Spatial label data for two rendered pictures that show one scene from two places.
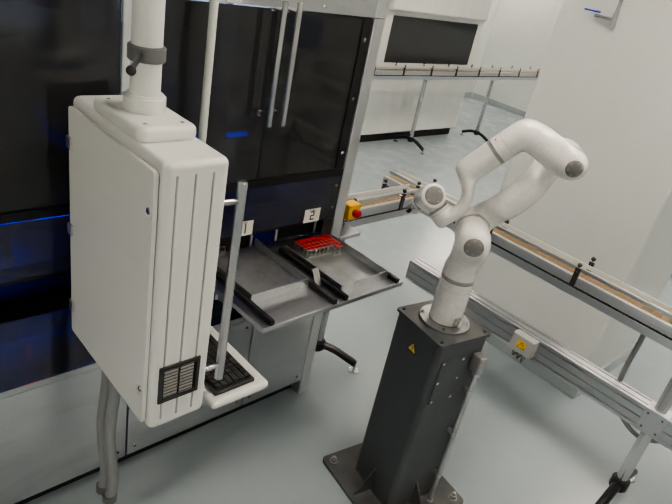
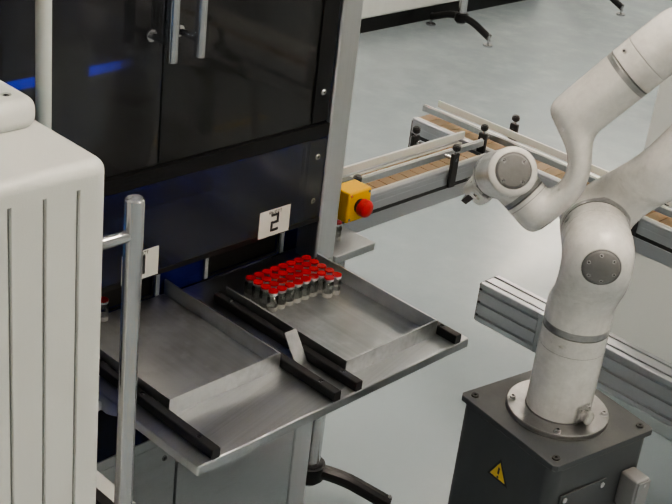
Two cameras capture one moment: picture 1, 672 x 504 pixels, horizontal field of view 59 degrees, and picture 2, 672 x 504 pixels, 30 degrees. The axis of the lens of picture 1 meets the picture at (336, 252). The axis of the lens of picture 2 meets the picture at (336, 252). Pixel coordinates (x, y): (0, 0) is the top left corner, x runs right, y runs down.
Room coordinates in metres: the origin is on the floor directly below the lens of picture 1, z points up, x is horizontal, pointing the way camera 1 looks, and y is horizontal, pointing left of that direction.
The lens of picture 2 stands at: (-0.05, 0.01, 2.13)
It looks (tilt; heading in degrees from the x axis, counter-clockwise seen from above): 27 degrees down; 0
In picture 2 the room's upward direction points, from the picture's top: 7 degrees clockwise
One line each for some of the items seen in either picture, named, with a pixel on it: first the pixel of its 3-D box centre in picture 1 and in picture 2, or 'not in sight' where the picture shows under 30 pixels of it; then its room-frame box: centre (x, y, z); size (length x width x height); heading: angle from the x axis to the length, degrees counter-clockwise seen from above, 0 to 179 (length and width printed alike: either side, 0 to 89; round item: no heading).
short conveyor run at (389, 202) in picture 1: (368, 203); (385, 179); (2.76, -0.11, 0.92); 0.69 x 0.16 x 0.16; 138
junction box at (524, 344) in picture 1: (523, 344); not in sight; (2.46, -0.97, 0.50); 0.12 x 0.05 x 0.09; 48
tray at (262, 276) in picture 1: (253, 268); (167, 342); (1.94, 0.29, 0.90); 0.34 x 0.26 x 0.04; 48
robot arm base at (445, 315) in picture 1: (450, 299); (566, 368); (1.92, -0.45, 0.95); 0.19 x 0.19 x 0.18
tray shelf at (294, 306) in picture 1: (298, 273); (258, 343); (2.02, 0.12, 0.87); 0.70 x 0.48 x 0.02; 138
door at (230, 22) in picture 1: (207, 100); (47, 25); (1.86, 0.50, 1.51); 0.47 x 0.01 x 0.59; 138
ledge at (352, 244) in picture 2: (340, 229); (333, 241); (2.50, 0.00, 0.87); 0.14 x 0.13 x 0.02; 48
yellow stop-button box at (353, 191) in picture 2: (349, 209); (348, 199); (2.46, -0.02, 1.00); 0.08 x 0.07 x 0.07; 48
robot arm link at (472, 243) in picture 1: (467, 252); (590, 275); (1.89, -0.45, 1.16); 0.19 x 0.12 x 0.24; 176
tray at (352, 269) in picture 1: (335, 261); (330, 310); (2.13, -0.01, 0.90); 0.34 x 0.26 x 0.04; 48
